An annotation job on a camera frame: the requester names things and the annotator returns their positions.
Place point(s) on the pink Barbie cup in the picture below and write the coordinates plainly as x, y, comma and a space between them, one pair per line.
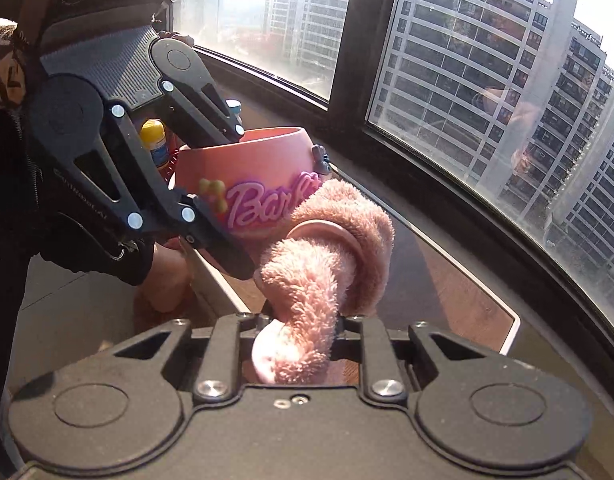
254, 185

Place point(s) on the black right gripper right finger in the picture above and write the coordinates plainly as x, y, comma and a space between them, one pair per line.
479, 409

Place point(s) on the yellow capped bottle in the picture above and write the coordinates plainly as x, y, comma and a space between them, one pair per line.
153, 135

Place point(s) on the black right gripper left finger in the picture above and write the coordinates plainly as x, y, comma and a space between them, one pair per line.
125, 404

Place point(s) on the pink fluffy towel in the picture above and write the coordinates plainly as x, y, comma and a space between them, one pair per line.
333, 261

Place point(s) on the black window frame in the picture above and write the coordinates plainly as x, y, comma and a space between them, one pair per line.
514, 98

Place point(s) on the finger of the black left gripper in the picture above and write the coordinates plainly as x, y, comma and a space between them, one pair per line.
93, 147
191, 105

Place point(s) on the operator hand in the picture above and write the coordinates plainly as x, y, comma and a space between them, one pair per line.
167, 290

